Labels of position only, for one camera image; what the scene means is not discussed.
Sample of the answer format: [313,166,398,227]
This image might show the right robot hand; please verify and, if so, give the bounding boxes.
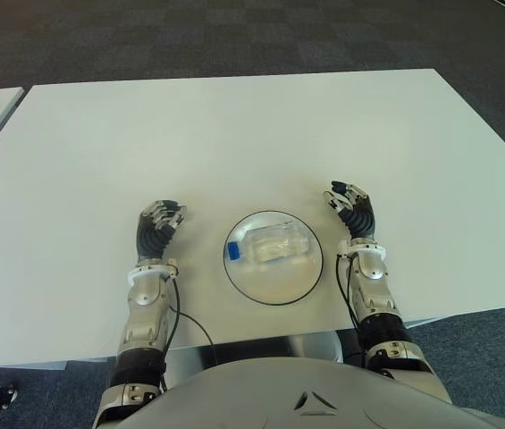
[322,180,376,242]

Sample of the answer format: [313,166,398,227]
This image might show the silver robot torso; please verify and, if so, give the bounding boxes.
[139,354,505,429]

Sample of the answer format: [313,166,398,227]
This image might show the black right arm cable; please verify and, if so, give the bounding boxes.
[333,251,370,359]

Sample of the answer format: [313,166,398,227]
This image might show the round white plate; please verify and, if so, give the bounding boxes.
[222,209,324,307]

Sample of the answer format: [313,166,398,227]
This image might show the clear plastic water bottle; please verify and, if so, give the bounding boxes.
[225,219,314,265]

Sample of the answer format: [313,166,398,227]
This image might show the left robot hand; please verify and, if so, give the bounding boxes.
[136,198,189,265]

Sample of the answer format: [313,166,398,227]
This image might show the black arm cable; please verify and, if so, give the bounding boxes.
[161,271,216,391]
[333,251,370,359]

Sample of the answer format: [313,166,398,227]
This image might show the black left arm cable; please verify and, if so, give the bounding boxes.
[161,271,216,391]

